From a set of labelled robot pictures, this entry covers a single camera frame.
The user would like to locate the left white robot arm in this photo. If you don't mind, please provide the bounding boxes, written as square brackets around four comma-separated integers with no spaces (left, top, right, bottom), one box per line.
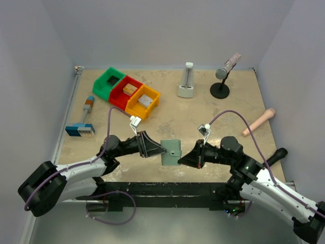
[18,131,167,217]

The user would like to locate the toy block hammer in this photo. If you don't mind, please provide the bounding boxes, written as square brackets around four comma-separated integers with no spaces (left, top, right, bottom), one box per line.
[65,96,95,137]

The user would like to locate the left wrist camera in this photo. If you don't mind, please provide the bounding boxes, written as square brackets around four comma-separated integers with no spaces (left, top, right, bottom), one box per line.
[129,115,142,136]

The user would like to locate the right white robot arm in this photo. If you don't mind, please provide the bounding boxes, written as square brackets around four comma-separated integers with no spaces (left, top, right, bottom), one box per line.
[178,136,324,243]

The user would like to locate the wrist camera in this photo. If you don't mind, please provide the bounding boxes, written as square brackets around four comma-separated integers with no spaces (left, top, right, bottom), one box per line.
[129,115,142,136]
[198,123,211,145]

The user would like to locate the grey glitter microphone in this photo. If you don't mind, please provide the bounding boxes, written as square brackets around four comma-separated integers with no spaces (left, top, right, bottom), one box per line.
[215,53,241,80]

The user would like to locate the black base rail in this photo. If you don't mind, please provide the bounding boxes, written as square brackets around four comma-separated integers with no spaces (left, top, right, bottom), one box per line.
[76,181,251,211]

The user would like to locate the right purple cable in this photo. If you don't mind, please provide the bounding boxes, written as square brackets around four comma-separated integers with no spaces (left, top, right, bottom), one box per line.
[207,109,325,219]

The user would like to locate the black microphone stand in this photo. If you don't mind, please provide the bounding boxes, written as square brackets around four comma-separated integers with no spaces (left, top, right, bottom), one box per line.
[210,67,230,99]

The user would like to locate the black item in green bin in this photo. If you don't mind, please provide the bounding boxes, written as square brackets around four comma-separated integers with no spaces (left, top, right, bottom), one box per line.
[107,76,119,86]

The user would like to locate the yellow plastic bin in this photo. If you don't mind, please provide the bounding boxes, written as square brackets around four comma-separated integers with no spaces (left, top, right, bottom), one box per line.
[125,85,160,120]

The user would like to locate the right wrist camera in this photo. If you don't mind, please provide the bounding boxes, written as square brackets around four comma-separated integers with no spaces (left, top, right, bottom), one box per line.
[198,123,211,145]

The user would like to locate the card stack in red bin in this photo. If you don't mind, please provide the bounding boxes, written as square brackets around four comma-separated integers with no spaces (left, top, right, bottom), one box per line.
[123,83,138,96]

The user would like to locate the purple cable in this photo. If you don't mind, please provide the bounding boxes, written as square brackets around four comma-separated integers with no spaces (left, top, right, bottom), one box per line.
[24,106,138,225]
[207,109,325,219]

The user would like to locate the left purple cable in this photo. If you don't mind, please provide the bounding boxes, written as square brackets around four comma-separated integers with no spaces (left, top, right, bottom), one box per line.
[24,106,138,225]

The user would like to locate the aluminium frame rail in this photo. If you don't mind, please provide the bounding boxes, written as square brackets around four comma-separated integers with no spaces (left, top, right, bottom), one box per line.
[19,66,85,244]

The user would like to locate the green plastic bin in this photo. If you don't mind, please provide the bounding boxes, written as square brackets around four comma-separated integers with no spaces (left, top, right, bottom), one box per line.
[92,67,126,101]

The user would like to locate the green card holder wallet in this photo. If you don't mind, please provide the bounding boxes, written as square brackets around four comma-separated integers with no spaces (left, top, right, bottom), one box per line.
[160,139,182,166]

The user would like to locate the white metronome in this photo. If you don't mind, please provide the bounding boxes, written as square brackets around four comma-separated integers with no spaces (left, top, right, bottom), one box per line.
[177,62,194,98]

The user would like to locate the card stack in yellow bin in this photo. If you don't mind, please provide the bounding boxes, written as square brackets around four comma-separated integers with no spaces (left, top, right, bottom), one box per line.
[138,94,153,108]

